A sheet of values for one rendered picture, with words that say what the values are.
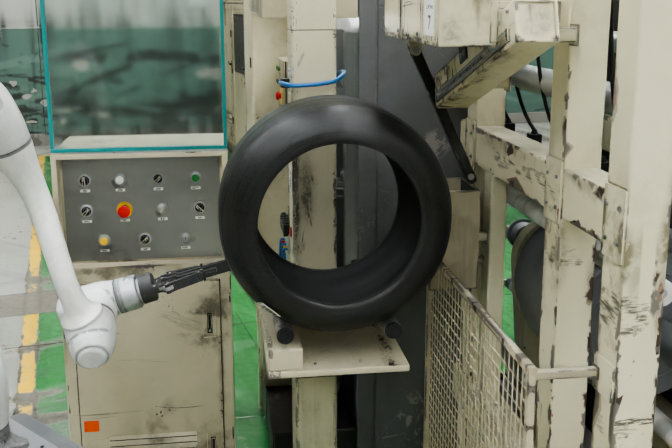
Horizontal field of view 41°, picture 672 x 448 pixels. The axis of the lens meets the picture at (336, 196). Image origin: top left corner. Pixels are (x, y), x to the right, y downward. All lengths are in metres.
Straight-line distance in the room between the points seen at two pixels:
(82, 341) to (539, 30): 1.24
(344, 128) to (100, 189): 1.06
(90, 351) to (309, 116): 0.76
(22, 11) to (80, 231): 8.46
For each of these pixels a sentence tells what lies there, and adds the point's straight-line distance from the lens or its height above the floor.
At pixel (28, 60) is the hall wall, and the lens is 11.39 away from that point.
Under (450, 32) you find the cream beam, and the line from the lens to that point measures 1.98.
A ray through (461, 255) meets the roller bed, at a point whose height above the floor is 1.01.
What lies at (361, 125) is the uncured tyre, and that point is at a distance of 2.19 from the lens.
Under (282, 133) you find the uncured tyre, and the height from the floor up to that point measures 1.42.
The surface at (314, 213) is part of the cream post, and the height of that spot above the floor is 1.13.
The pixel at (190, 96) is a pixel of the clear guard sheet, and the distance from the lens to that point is 2.89.
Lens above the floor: 1.74
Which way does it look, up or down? 12 degrees down
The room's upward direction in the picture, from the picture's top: straight up
